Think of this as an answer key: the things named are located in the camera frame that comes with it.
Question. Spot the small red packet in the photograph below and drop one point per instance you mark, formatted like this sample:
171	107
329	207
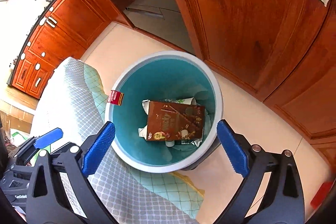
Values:
115	97

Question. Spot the red plastic object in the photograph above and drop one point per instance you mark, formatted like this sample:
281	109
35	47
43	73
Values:
321	193

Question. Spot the grey green patterned tablecloth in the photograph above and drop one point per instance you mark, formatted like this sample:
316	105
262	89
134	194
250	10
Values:
71	98

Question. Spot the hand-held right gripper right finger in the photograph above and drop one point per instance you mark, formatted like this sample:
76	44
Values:
233	150

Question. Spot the brown snack box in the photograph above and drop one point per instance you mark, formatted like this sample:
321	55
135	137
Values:
173	121

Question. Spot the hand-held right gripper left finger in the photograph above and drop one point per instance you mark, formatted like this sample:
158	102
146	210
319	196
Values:
98	148

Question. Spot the wooden kitchen base cabinets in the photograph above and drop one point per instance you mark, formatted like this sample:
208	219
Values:
65	29

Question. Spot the white teal trash bin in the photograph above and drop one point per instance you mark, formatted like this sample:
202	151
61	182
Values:
162	77

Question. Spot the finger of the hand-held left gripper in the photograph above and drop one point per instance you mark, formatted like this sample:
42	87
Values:
48	138

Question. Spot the green white plastic bag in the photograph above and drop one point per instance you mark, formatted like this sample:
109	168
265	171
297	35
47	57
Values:
18	135

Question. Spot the wooden door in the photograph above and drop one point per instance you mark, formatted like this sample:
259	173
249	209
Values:
249	16

